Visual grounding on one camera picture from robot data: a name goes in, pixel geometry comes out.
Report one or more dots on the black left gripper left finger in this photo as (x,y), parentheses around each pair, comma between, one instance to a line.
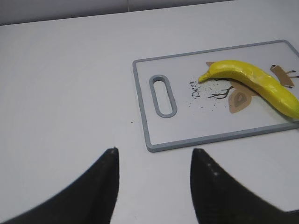
(90,199)

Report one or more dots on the white grey-rimmed cutting board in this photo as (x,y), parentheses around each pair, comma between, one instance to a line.
(177,111)

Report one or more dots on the yellow plastic banana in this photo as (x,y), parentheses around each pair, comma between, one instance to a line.
(255,78)

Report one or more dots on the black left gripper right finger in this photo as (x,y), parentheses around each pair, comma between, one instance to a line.
(218,198)

